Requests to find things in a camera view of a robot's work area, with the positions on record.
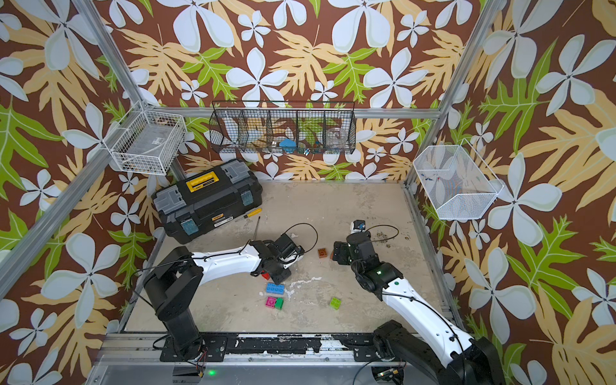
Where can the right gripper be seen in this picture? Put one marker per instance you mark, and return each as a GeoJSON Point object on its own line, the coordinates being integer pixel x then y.
{"type": "Point", "coordinates": [342, 249]}

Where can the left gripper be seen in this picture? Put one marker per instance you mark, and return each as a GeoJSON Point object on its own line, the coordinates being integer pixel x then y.
{"type": "Point", "coordinates": [280, 278]}

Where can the lime green lego brick front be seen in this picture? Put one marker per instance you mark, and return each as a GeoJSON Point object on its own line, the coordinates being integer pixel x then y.
{"type": "Point", "coordinates": [335, 303]}

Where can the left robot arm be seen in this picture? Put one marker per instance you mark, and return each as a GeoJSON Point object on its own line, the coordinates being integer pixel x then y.
{"type": "Point", "coordinates": [172, 285]}

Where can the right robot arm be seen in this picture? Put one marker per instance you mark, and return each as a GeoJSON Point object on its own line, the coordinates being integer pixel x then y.
{"type": "Point", "coordinates": [443, 352]}

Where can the light blue long lego brick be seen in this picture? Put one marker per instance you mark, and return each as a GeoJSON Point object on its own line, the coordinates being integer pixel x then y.
{"type": "Point", "coordinates": [275, 289]}

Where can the magenta lego brick front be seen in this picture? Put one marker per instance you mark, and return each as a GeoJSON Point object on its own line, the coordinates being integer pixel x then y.
{"type": "Point", "coordinates": [271, 302]}

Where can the black deli toolbox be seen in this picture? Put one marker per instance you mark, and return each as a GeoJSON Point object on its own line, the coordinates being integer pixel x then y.
{"type": "Point", "coordinates": [202, 203]}

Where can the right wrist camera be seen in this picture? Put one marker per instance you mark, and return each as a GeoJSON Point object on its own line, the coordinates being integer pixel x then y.
{"type": "Point", "coordinates": [358, 226]}

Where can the orange black handled screwdriver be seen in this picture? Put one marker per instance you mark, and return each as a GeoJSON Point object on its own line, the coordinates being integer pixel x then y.
{"type": "Point", "coordinates": [255, 233]}

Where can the small yellow handled screwdriver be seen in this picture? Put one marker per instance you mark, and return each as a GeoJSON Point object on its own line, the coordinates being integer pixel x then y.
{"type": "Point", "coordinates": [252, 213]}

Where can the white wire basket right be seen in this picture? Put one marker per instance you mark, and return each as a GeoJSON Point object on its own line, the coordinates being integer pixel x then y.
{"type": "Point", "coordinates": [459, 183]}

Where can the white wire basket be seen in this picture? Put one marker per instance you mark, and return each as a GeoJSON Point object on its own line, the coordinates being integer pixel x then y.
{"type": "Point", "coordinates": [146, 140]}
{"type": "Point", "coordinates": [459, 183]}

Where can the black wire basket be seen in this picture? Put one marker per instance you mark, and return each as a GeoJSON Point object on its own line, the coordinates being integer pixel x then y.
{"type": "Point", "coordinates": [313, 127]}

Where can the white wire basket left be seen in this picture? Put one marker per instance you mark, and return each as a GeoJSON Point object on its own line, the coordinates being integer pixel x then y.
{"type": "Point", "coordinates": [146, 140]}

